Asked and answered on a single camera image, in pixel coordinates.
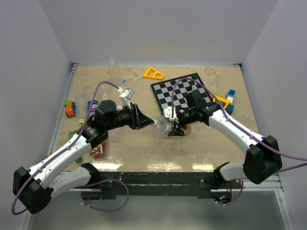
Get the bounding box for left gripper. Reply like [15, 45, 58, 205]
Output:
[106, 102, 154, 130]

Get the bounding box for grapefruit tea bottle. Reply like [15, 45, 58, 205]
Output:
[153, 116, 191, 136]

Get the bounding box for clear Pocari bottle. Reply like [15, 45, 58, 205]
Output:
[107, 56, 122, 85]

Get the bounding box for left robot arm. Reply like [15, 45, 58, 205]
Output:
[11, 100, 157, 215]

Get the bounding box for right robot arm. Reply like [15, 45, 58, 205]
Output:
[163, 90, 283, 188]

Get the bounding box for clear slim bottle white cap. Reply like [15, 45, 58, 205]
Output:
[109, 105, 123, 142]

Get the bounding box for Pepsi label bottle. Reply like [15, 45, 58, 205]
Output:
[87, 100, 99, 116]

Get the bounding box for red label tea bottle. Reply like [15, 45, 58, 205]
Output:
[90, 141, 106, 159]

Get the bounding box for clear bottle yellow cap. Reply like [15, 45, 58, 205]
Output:
[75, 91, 87, 125]

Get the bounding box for green plastic bottle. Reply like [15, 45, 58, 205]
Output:
[68, 129, 83, 163]

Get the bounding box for chessboard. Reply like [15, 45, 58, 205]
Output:
[151, 73, 212, 113]

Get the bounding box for yellow triangle toy far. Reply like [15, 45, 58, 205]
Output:
[143, 66, 165, 81]

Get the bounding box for yellow triangle toy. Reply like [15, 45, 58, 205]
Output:
[213, 96, 230, 109]
[143, 66, 165, 81]

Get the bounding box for yellow triangle toy right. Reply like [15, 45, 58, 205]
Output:
[213, 96, 230, 109]

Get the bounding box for blue toy blocks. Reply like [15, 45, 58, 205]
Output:
[214, 89, 236, 115]

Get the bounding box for colourful toy car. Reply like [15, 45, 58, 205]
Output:
[64, 101, 76, 118]

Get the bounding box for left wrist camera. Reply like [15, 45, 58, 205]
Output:
[118, 87, 135, 109]

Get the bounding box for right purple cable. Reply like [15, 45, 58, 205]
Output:
[171, 77, 307, 173]

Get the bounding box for purple cable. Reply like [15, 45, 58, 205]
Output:
[171, 77, 307, 173]
[11, 81, 124, 215]
[81, 177, 131, 212]

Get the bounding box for black table front rail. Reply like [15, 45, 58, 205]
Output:
[80, 172, 241, 199]

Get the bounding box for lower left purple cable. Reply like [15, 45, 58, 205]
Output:
[81, 177, 131, 212]

